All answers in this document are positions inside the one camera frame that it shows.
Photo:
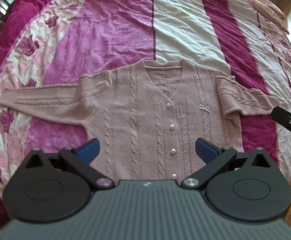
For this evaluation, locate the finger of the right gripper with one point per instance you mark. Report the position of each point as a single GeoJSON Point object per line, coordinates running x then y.
{"type": "Point", "coordinates": [282, 117]}

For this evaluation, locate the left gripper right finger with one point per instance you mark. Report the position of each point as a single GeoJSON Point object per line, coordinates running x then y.
{"type": "Point", "coordinates": [243, 186]}

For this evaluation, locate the pink knitted cardigan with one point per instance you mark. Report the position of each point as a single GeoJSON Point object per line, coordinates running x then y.
{"type": "Point", "coordinates": [148, 115]}

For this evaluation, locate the striped floral bed cover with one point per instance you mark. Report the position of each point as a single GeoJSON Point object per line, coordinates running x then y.
{"type": "Point", "coordinates": [53, 42]}

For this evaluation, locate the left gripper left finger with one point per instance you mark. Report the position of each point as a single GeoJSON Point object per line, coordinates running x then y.
{"type": "Point", "coordinates": [50, 187]}

